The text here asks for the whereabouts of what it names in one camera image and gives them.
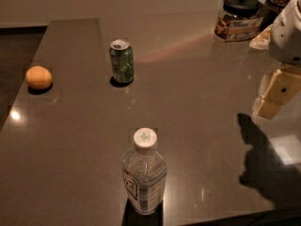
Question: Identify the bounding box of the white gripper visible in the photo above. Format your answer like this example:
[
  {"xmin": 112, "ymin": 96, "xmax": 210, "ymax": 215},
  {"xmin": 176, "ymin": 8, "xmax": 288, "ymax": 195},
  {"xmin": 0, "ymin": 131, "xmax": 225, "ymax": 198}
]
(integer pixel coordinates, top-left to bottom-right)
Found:
[{"xmin": 254, "ymin": 0, "xmax": 301, "ymax": 119}]

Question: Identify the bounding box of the clear plastic water bottle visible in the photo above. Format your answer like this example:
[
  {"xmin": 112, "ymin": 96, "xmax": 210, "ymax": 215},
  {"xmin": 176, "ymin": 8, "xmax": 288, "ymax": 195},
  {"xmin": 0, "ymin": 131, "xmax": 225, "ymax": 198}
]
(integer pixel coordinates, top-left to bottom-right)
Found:
[{"xmin": 121, "ymin": 128, "xmax": 167, "ymax": 215}]

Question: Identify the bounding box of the orange fruit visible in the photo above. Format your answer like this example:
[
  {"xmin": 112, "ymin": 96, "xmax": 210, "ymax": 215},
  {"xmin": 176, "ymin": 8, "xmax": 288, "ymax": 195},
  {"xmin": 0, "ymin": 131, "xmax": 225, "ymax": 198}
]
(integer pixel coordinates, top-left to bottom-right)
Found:
[{"xmin": 25, "ymin": 66, "xmax": 53, "ymax": 89}]

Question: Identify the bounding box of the glass jar with black lid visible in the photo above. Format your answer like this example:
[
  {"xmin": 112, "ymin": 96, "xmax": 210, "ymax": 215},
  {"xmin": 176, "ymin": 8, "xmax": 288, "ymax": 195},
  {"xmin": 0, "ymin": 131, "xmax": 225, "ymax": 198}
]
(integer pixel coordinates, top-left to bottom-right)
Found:
[{"xmin": 214, "ymin": 0, "xmax": 262, "ymax": 42}]

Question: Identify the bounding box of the green soda can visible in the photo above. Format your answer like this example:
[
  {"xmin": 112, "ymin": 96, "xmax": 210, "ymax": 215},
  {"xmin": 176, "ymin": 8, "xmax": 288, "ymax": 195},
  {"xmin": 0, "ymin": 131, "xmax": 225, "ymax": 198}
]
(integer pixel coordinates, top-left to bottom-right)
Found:
[{"xmin": 109, "ymin": 39, "xmax": 135, "ymax": 84}]

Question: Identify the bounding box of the white snack packet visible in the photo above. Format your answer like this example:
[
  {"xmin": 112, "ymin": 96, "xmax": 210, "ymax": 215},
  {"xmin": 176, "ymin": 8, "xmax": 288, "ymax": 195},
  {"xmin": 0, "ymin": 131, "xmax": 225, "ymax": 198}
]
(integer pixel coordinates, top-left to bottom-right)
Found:
[{"xmin": 249, "ymin": 26, "xmax": 271, "ymax": 50}]

